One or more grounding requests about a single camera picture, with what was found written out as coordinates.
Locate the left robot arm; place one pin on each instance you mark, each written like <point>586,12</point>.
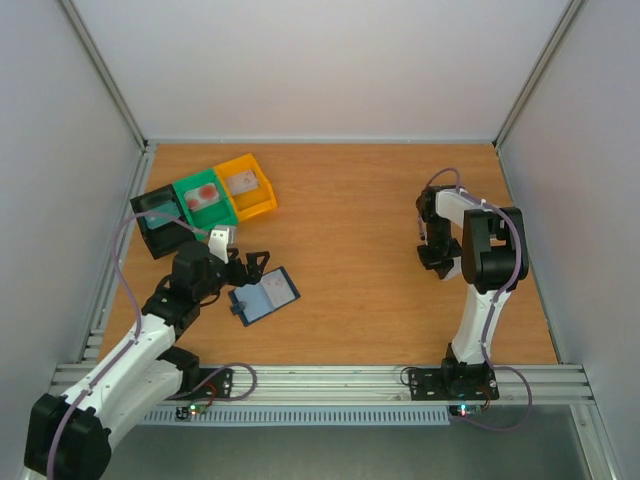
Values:
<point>73,435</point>

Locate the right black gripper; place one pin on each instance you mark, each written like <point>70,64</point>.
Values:
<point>439,258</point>

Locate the teal card in black bin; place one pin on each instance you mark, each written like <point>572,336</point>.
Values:
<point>161,215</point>

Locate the black plastic bin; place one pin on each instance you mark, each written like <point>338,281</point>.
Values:
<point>159,232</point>

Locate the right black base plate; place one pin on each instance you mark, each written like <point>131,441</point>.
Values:
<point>431,384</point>

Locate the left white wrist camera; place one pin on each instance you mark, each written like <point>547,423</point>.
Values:
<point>221,238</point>

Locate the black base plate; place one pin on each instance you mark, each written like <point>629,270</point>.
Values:
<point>431,384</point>
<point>208,385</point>

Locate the blue card holder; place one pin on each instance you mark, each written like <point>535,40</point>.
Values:
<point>251,304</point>

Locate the red white card in bin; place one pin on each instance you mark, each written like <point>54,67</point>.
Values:
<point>201,197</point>

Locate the aluminium front rail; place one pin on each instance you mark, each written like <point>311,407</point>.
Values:
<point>382,385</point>

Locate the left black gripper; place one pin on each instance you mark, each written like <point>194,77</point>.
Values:
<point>254,273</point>

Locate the card in yellow bin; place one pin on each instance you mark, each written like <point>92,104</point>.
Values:
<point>242,182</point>

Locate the yellow plastic bin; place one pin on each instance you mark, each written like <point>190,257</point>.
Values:
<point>250,191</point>

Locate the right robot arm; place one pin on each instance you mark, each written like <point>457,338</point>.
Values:
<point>486,245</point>

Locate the green plastic bin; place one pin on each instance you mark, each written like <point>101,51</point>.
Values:
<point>221,213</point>

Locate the grey slotted cable duct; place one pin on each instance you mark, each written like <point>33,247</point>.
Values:
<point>276,416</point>

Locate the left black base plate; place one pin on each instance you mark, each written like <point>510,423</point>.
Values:
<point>208,385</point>

